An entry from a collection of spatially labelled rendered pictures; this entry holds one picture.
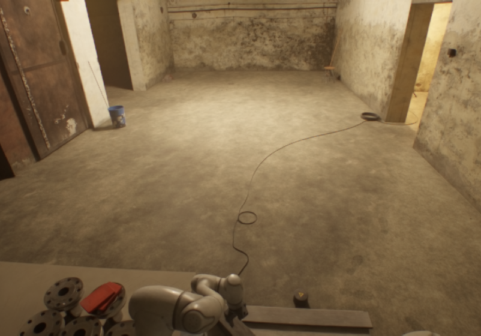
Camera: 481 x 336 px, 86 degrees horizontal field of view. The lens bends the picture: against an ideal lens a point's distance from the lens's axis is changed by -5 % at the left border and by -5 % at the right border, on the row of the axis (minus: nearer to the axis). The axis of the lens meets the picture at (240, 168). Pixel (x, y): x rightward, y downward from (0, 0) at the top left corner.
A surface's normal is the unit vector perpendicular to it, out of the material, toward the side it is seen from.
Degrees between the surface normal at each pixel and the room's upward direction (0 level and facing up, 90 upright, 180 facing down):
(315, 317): 0
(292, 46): 90
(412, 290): 0
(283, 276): 0
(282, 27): 90
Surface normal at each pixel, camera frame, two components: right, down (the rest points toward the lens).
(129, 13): -0.08, 0.49
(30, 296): -0.02, -0.87
